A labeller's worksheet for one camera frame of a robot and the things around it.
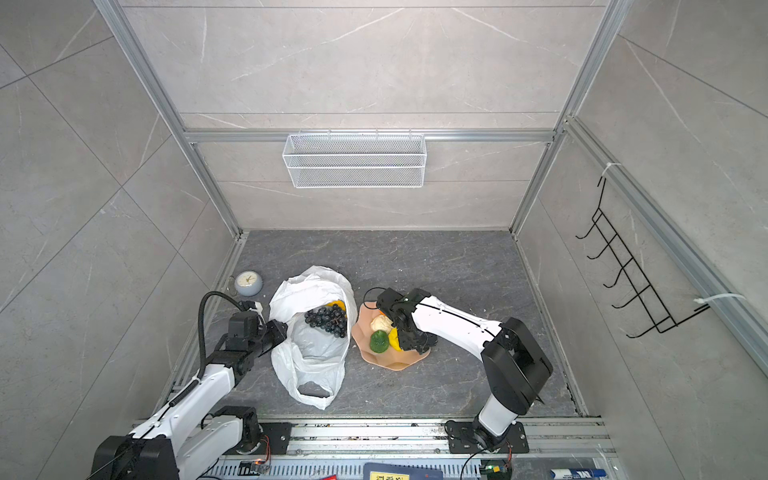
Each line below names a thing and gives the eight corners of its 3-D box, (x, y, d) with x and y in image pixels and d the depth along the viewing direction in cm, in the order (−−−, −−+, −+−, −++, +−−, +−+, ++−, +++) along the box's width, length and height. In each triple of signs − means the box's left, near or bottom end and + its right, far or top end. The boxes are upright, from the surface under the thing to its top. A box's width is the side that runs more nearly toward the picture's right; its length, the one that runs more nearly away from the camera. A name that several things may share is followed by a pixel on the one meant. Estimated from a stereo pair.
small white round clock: (236, 297, 102) (231, 290, 99) (243, 277, 108) (239, 270, 105) (259, 297, 103) (255, 290, 99) (266, 277, 108) (262, 270, 105)
